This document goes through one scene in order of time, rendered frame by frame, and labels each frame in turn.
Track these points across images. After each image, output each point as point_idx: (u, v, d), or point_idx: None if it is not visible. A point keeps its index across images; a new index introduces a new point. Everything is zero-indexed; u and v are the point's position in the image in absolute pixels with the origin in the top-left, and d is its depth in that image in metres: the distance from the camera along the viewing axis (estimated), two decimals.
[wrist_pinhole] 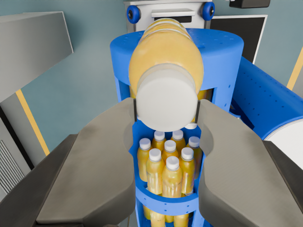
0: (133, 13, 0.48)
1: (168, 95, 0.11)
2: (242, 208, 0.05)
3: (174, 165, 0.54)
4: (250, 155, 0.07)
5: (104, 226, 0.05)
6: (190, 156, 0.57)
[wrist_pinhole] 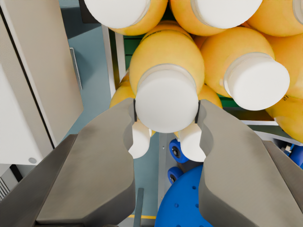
0: (182, 156, 0.31)
1: None
2: (242, 208, 0.05)
3: None
4: (250, 155, 0.07)
5: (104, 226, 0.05)
6: None
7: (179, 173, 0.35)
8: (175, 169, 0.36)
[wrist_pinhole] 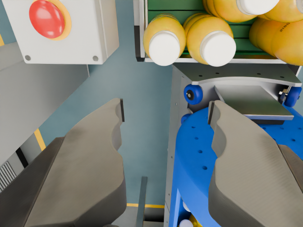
0: (195, 96, 0.37)
1: None
2: (253, 211, 0.05)
3: None
4: (264, 159, 0.07)
5: (104, 226, 0.05)
6: None
7: (190, 115, 0.41)
8: (186, 114, 0.42)
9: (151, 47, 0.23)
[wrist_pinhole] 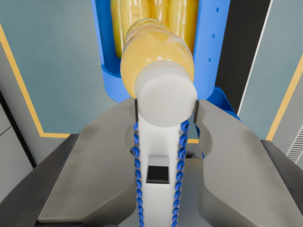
0: None
1: None
2: (241, 208, 0.05)
3: None
4: (249, 155, 0.07)
5: (104, 226, 0.05)
6: None
7: None
8: None
9: (142, 98, 0.11)
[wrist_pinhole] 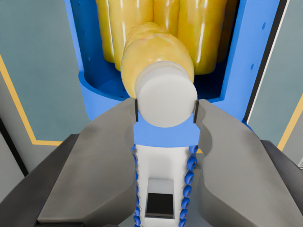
0: None
1: None
2: (241, 208, 0.05)
3: None
4: (249, 155, 0.07)
5: (104, 226, 0.05)
6: None
7: None
8: None
9: (142, 97, 0.11)
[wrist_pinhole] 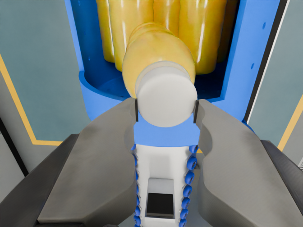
0: None
1: None
2: (241, 208, 0.05)
3: None
4: (249, 155, 0.07)
5: (104, 226, 0.05)
6: None
7: None
8: None
9: (142, 97, 0.11)
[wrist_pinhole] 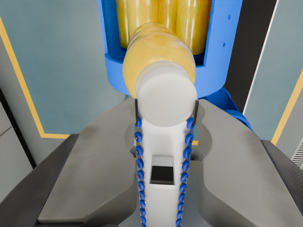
0: None
1: None
2: (241, 208, 0.05)
3: None
4: (249, 155, 0.07)
5: (104, 226, 0.05)
6: None
7: None
8: None
9: (141, 97, 0.11)
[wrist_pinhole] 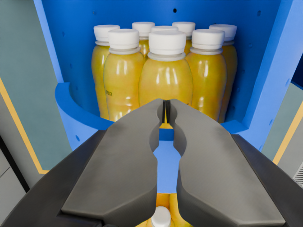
0: None
1: None
2: (220, 205, 0.05)
3: (172, 38, 0.17)
4: (222, 151, 0.07)
5: (104, 226, 0.05)
6: (216, 38, 0.21)
7: None
8: None
9: None
